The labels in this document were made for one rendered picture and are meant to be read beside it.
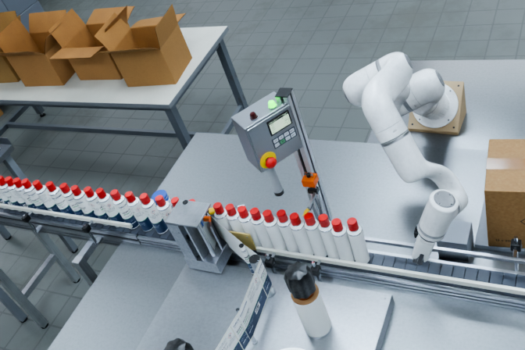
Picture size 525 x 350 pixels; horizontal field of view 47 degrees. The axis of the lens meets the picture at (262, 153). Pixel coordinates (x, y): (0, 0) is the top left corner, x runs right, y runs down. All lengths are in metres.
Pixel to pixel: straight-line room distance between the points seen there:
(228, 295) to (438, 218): 0.82
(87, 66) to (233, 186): 1.63
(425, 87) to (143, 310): 1.32
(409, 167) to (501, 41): 2.96
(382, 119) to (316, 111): 2.57
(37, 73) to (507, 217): 3.08
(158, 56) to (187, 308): 1.70
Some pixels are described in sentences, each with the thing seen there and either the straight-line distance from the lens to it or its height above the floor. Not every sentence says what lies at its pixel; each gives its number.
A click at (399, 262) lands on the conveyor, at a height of 0.88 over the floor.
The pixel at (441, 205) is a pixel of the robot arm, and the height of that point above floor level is 1.24.
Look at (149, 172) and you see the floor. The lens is 4.38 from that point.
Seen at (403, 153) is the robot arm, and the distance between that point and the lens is 1.78.
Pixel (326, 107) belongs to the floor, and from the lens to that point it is 4.32.
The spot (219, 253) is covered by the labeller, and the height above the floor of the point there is 0.94.
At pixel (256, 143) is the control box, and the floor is 1.41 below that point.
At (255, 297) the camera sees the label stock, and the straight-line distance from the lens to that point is 2.03.
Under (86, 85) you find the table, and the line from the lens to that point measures 4.03.
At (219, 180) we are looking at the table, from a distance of 2.73.
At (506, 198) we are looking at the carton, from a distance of 2.02.
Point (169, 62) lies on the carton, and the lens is 3.56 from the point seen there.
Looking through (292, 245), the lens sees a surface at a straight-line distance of 2.21.
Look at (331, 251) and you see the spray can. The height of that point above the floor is 0.93.
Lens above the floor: 2.57
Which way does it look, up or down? 39 degrees down
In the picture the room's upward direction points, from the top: 21 degrees counter-clockwise
